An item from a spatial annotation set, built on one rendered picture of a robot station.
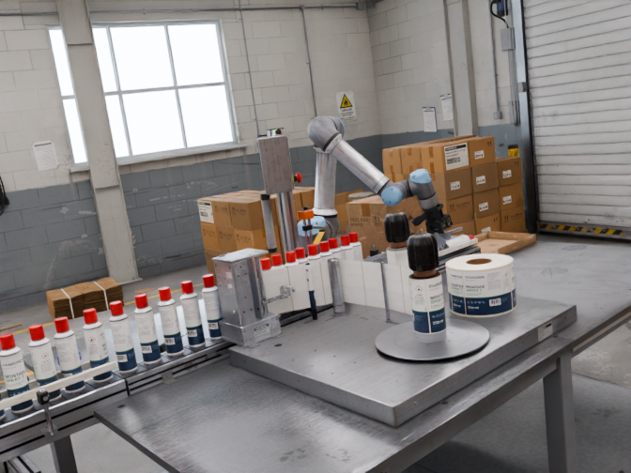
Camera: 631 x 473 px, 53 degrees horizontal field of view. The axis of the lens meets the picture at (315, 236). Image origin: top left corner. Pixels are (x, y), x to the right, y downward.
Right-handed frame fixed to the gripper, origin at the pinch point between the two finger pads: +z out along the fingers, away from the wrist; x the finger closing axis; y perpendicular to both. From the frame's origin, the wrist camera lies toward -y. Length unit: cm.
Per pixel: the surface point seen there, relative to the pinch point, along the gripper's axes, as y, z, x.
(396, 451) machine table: 85, -33, -119
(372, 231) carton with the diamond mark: -29.6, -10.0, -7.3
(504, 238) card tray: -3, 25, 45
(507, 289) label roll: 65, -20, -47
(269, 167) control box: -3, -70, -61
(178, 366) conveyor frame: 5, -38, -124
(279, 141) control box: 0, -77, -55
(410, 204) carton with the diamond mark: -20.6, -13.0, 12.0
